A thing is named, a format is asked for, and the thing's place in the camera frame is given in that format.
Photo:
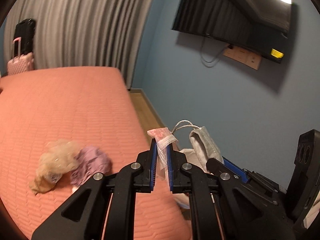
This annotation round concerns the purple cloth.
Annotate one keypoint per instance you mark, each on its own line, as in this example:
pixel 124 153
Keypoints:
pixel 91 160

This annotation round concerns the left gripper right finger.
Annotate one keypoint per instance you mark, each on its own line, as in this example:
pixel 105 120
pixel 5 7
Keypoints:
pixel 215 213

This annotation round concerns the pink snack wrapper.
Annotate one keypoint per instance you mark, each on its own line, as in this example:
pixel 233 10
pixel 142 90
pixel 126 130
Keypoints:
pixel 163 138

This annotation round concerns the grey pleated curtain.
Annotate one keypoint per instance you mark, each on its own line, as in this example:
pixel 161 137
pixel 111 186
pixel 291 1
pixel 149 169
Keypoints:
pixel 81 32

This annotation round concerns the grey cloth pouch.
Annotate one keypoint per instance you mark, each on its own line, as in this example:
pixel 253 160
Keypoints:
pixel 203 146

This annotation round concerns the orange quilted bed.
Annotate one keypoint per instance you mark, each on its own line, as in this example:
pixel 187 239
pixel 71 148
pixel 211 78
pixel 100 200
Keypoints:
pixel 88 105

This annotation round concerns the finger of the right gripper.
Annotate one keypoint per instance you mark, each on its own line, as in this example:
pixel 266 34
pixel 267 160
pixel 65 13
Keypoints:
pixel 215 167

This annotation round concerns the wall mounted black television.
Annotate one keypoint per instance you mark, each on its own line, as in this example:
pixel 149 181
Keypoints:
pixel 256 25

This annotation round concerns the yellow television sticker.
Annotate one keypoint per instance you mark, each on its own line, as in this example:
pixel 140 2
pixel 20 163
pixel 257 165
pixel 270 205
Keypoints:
pixel 277 54

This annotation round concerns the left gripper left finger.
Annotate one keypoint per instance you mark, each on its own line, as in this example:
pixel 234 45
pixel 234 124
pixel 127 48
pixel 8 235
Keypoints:
pixel 104 207

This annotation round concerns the beige sheer mesh bag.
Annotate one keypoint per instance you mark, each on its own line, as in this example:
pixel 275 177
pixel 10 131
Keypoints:
pixel 58 159

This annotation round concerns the black suitcase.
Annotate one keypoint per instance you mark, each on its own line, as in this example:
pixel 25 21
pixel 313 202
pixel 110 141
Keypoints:
pixel 26 31

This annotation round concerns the pink hard suitcase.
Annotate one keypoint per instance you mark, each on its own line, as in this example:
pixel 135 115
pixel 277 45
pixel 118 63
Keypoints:
pixel 20 62

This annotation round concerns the beige wall socket panel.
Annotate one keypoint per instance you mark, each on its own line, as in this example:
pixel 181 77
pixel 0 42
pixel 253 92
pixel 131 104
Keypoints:
pixel 243 56

